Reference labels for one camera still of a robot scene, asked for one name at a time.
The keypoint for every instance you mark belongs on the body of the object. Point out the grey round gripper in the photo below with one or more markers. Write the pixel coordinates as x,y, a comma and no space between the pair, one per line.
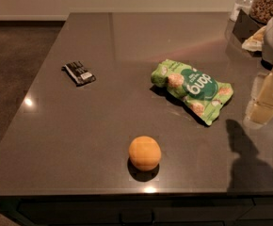
260,110

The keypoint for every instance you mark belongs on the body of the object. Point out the black rxbar chocolate bar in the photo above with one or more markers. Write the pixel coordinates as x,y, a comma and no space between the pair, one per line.
78,73

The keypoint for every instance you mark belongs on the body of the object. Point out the yellow snack packet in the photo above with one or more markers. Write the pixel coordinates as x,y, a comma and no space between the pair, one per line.
254,43

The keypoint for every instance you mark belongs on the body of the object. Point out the green dang snack bag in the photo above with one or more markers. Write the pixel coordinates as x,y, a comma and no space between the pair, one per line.
199,91

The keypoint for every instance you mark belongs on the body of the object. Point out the clear plastic bottle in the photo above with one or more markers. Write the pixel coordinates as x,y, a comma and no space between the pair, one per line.
239,5

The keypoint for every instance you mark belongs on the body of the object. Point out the dark cabinet drawers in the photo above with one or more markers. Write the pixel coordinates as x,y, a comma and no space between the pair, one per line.
135,211

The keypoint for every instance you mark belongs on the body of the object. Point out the orange fruit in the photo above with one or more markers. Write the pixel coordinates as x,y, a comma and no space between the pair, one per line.
144,153

